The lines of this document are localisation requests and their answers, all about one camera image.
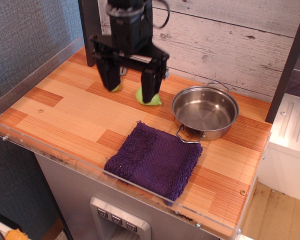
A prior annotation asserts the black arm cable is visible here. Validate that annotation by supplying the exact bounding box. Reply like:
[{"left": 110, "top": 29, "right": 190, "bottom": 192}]
[{"left": 152, "top": 0, "right": 171, "bottom": 30}]

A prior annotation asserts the clear acrylic guard rail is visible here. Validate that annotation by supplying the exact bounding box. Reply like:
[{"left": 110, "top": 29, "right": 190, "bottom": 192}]
[{"left": 0, "top": 38, "right": 271, "bottom": 240}]

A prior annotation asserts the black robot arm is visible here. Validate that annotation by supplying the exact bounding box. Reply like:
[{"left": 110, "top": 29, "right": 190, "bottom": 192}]
[{"left": 90, "top": 0, "right": 170, "bottom": 106}]

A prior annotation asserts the yellow object bottom left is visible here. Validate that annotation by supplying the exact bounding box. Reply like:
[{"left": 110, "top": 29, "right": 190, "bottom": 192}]
[{"left": 4, "top": 229, "right": 29, "bottom": 240}]

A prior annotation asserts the white toy sink unit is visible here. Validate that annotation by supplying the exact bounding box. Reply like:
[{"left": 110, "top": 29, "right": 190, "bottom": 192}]
[{"left": 257, "top": 94, "right": 300, "bottom": 200}]

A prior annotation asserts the green handled grey spatula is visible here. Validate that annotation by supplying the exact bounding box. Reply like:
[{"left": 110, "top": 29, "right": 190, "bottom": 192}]
[{"left": 111, "top": 66, "right": 127, "bottom": 93}]

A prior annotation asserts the grey toy fridge cabinet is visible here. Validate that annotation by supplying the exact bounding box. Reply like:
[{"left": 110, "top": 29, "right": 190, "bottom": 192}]
[{"left": 35, "top": 154, "right": 216, "bottom": 240}]

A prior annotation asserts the purple folded towel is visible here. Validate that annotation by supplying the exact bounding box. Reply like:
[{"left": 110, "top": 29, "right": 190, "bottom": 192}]
[{"left": 104, "top": 121, "right": 203, "bottom": 207}]

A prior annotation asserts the dark right shelf post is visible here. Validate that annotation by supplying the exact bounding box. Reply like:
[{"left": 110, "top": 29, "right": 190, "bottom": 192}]
[{"left": 265, "top": 23, "right": 300, "bottom": 124}]

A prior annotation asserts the metal bowl with handles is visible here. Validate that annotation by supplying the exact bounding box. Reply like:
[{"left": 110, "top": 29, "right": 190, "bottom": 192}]
[{"left": 171, "top": 81, "right": 240, "bottom": 144}]

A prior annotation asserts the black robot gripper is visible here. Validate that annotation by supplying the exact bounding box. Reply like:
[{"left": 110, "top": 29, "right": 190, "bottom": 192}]
[{"left": 90, "top": 9, "right": 170, "bottom": 104}]

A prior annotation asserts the dark left shelf post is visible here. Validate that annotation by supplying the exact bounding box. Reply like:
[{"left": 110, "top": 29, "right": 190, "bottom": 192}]
[{"left": 78, "top": 0, "right": 102, "bottom": 67}]

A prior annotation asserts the dark shelf post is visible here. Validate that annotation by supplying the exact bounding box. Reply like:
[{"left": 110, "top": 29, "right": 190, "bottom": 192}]
[
  {"left": 78, "top": 0, "right": 102, "bottom": 67},
  {"left": 265, "top": 23, "right": 300, "bottom": 124}
]

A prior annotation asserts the green toy pear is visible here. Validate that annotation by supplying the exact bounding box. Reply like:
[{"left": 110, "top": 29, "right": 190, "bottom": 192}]
[{"left": 135, "top": 87, "right": 162, "bottom": 106}]

